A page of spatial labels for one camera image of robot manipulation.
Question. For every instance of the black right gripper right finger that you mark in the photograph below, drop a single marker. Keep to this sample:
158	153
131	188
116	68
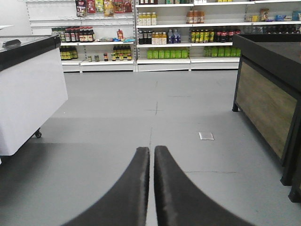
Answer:
179	202

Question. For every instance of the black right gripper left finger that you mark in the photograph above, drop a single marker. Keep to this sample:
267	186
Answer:
126	203

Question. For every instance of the steel floor socket plate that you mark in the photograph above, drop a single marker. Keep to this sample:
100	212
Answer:
206	136

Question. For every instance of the dark wood display stand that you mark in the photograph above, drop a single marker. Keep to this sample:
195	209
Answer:
268	92

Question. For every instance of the far white chest freezer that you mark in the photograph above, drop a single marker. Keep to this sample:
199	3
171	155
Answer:
32	87

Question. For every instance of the white supermarket shelf unit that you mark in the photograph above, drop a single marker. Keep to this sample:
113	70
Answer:
157	35

